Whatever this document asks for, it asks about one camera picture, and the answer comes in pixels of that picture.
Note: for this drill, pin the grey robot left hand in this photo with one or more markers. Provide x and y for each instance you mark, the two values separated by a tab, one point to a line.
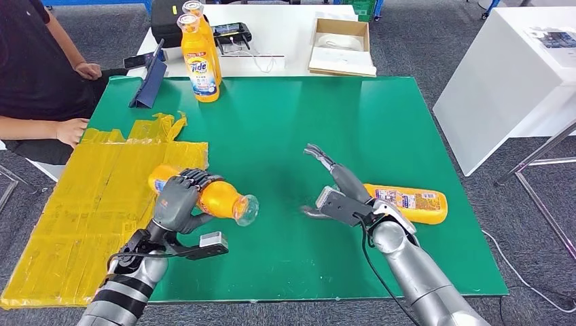
175	207

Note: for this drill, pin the person's right hand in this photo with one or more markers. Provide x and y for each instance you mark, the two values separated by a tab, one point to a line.
72	130

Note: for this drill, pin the person's left hand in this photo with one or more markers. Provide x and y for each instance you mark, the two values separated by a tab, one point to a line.
89	71

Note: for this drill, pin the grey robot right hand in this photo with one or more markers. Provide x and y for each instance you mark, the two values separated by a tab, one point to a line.
351	182

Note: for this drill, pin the orange detergent bottle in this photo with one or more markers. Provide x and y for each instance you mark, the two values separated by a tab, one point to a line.
215	45
220	200
427	211
200	54

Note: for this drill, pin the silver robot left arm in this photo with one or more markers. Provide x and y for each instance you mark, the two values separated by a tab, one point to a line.
130	288

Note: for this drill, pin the person's right forearm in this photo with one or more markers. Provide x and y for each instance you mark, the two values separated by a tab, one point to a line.
29	127

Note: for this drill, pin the person's left forearm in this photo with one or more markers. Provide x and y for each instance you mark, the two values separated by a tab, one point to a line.
65	40

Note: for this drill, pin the white seat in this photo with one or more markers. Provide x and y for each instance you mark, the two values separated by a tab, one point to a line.
51	171

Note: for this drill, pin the black phone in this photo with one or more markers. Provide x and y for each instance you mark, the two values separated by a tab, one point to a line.
135	60

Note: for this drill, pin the blue folio tablet case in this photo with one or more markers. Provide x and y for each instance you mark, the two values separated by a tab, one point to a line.
148	86

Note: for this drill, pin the person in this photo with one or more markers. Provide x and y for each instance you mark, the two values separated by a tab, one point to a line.
27	58

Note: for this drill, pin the green table mat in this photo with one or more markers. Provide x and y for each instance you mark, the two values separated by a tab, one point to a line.
288	121

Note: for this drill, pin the black carrying case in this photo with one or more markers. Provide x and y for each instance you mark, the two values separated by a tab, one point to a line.
164	22

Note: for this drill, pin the yellow taped sheet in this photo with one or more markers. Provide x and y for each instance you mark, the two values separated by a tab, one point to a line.
67	225

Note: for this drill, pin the white sheet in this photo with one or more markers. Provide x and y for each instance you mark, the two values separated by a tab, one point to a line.
342	60

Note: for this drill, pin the white pouch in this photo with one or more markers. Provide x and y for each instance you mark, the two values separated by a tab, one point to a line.
336	42

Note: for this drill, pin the black remote controller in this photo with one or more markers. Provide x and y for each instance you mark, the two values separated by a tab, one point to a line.
231	33

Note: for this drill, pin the open cardboard box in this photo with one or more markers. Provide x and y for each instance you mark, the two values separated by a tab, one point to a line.
343	26

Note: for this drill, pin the white desk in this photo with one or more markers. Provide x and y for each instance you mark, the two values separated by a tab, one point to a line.
283	31

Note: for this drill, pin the white panel-sided table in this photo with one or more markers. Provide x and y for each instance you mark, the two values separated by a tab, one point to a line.
495	90

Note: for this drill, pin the green plastic crate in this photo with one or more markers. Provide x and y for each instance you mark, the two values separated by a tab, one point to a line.
362	8

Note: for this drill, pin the blue castor leg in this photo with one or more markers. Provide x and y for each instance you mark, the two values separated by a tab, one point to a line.
491	8

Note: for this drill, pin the printed booklet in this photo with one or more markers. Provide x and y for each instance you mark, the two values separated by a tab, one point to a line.
553	38

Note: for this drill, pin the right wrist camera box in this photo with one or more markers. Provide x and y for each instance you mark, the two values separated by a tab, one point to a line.
342	209

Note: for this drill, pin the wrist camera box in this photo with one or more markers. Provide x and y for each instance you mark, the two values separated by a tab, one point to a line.
211	245
342	209

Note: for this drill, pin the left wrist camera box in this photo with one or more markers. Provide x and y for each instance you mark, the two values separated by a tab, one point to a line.
211	245

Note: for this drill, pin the blue shelf frame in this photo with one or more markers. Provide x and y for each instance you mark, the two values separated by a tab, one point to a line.
90	2

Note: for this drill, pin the metal chair frame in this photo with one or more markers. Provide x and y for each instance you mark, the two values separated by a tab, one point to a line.
11	186

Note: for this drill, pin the blue rack post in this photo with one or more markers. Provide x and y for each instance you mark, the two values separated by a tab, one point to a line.
379	8

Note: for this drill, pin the metal table frame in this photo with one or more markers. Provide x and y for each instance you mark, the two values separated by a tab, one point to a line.
551	163

